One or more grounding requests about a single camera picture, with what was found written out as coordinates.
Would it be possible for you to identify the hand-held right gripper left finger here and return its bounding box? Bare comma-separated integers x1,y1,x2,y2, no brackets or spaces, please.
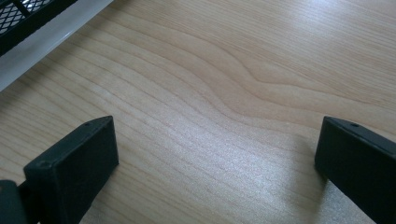
18,115,120,224

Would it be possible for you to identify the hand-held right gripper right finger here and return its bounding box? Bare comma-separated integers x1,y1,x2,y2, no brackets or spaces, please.
314,116,396,224

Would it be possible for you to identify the white tray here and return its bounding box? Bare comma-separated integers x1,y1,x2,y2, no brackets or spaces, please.
0,0,115,93

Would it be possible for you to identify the black metal mesh basket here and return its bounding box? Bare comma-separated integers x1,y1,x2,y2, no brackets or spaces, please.
0,0,78,58

